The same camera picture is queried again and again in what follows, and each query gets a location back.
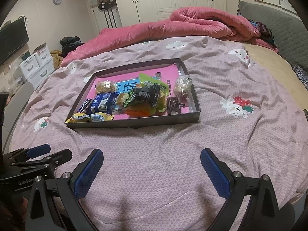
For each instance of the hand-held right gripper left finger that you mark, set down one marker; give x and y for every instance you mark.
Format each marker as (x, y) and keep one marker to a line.
(87, 173)

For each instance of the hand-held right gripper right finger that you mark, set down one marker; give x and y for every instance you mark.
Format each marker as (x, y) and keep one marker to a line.
(216, 175)

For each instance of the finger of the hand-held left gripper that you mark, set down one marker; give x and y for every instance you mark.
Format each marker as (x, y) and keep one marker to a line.
(57, 157)
(38, 150)

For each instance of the yellow snack packet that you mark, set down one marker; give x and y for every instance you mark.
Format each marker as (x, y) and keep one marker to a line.
(84, 117)

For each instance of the brown chocolate bar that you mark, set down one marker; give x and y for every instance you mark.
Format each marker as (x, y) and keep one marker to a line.
(85, 105)

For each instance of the blue snack packet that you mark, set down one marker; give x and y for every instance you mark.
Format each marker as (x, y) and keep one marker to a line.
(103, 103)

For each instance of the orange snack packet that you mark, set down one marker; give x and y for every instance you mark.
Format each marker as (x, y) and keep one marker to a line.
(139, 112)

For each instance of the brown cake packet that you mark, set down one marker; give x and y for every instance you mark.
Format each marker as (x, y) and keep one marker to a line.
(173, 104)

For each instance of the small green snack packet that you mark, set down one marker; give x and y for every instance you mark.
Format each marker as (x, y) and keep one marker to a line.
(125, 98)

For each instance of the clear packet of golden snacks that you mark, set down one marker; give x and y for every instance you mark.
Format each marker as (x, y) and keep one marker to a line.
(104, 86)

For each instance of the clear-wrapped snack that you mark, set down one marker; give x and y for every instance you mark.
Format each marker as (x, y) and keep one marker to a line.
(182, 84)

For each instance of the black snack packet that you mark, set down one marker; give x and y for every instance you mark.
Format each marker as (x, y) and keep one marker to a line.
(144, 93)

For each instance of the grey chair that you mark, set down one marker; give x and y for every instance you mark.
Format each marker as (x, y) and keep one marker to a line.
(16, 105)

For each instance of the printed pink bedsheet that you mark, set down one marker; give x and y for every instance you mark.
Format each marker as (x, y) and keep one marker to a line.
(168, 149)

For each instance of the white drawer cabinet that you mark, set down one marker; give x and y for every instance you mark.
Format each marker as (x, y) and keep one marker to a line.
(41, 74)

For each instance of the brown plush blanket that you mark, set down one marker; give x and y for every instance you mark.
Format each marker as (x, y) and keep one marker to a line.
(56, 60)

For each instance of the dark clothes pile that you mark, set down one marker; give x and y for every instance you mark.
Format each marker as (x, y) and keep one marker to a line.
(69, 43)

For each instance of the black television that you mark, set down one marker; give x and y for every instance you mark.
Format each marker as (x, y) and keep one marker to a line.
(12, 41)

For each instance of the beige mattress cover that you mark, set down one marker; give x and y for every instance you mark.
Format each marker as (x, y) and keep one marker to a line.
(284, 81)

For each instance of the patterned dark cloth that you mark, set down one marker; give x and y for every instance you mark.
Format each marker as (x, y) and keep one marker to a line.
(300, 74)

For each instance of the dark striped clothing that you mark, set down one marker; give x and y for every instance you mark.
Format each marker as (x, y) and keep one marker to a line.
(262, 28)

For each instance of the pink quilt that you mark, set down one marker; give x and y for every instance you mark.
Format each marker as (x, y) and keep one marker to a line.
(192, 21)

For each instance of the grey padded headboard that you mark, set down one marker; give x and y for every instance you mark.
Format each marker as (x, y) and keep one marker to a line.
(288, 33)

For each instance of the round wall clock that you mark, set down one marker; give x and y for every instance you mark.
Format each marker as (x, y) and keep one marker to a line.
(57, 0)

